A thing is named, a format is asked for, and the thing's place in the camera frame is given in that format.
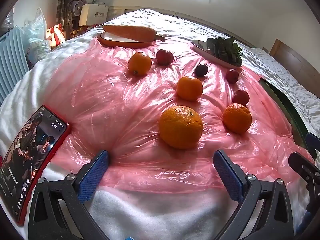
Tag dark leafy greens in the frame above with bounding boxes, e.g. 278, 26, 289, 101
206, 37, 242, 64

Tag pink plastic sheet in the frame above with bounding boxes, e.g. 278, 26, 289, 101
40, 34, 315, 195

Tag red plum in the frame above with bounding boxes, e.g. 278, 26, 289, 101
156, 49, 174, 66
232, 89, 250, 105
226, 69, 239, 84

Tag plaid hanging cloth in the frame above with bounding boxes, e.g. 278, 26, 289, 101
56, 0, 73, 34

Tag dark purple plum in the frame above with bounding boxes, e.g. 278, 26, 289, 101
194, 64, 209, 78

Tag orange rimmed plate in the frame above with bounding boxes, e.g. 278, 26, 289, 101
97, 31, 156, 47

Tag large orange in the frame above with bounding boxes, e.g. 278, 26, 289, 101
159, 105, 204, 150

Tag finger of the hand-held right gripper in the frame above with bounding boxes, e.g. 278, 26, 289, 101
304, 132, 320, 160
288, 151, 320, 207

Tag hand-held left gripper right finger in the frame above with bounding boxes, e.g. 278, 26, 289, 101
213, 149, 294, 240

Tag red and white package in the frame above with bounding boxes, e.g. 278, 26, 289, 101
45, 24, 66, 48

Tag small electric fan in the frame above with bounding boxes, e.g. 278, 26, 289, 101
71, 0, 83, 14

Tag smartphone with red case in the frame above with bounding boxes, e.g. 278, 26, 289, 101
0, 105, 71, 226

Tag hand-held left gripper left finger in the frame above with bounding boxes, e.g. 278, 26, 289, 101
28, 150, 109, 240

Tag white oval plate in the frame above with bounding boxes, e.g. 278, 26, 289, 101
191, 39, 242, 69

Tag light blue ribbed suitcase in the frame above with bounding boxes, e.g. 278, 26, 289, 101
0, 26, 30, 105

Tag white cardboard box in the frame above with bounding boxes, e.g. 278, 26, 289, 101
78, 4, 109, 27

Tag wooden bed headboard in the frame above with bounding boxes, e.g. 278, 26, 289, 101
269, 39, 320, 90

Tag carrot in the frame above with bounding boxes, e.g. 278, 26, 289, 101
102, 24, 166, 42

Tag clear plastic bag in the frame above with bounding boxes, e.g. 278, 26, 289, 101
24, 7, 50, 67

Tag white wall radiator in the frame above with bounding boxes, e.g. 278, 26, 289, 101
107, 6, 137, 20

